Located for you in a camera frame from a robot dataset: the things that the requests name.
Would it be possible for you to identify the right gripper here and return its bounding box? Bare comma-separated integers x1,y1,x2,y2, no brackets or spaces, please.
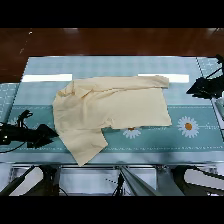
186,76,218,100

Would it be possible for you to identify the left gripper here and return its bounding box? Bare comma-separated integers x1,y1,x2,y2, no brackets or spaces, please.
26,123,60,150

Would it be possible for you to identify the cream T-shirt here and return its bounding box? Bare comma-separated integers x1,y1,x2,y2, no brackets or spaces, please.
51,75,173,167

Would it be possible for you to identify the black cable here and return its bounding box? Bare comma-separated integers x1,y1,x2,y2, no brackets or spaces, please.
0,141,27,155
105,172,126,197

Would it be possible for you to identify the silver frame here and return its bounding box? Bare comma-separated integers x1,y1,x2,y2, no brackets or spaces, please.
0,99,224,197

